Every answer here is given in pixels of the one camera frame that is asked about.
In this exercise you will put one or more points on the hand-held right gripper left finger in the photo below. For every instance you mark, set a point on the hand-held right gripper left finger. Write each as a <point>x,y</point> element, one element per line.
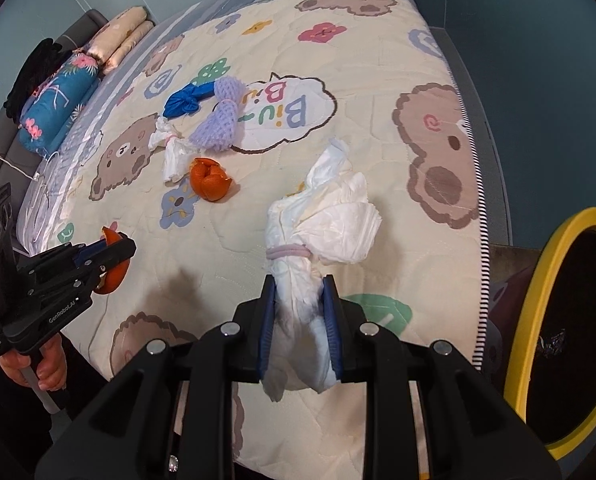
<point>267,320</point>

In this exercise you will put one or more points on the purple foam fruit net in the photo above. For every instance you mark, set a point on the purple foam fruit net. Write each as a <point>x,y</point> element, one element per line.
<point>220,115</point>

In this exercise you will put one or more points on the black clothing pile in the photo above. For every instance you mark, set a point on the black clothing pile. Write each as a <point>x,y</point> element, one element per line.
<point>33,75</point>

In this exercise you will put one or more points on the yellow rimmed black trash bin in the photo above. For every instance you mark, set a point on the yellow rimmed black trash bin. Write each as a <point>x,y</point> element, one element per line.
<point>533,310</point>

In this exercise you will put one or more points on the dark clothing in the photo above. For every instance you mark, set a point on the dark clothing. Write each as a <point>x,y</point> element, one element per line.
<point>8,435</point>

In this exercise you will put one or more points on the bear printed blanket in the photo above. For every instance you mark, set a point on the bear printed blanket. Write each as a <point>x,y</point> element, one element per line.
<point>353,85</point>

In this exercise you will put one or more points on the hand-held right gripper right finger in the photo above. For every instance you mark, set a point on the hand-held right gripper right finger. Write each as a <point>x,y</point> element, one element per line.
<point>330,325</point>

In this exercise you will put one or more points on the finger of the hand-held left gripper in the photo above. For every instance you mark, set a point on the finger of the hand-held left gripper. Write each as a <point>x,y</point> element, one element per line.
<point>120,249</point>
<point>94,251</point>

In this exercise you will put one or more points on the blue rubber glove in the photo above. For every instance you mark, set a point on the blue rubber glove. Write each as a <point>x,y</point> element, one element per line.
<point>185,100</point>

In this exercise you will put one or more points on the person's left hand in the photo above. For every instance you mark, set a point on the person's left hand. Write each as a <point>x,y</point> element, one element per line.
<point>53,365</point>

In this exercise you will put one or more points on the small white tissue bundle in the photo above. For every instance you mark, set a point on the small white tissue bundle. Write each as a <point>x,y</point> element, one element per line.
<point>175,157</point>

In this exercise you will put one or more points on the folded beige quilt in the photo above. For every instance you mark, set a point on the folded beige quilt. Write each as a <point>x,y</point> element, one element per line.
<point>118,35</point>

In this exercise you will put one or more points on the orange peel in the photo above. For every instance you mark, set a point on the orange peel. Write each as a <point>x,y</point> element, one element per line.
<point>113,277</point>
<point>208,180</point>

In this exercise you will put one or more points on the folded blue floral quilt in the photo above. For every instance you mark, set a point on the folded blue floral quilt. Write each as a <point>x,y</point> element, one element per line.
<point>58,100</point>

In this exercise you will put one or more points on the large white tissue bundle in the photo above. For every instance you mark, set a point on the large white tissue bundle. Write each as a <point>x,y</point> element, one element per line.
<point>318,220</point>

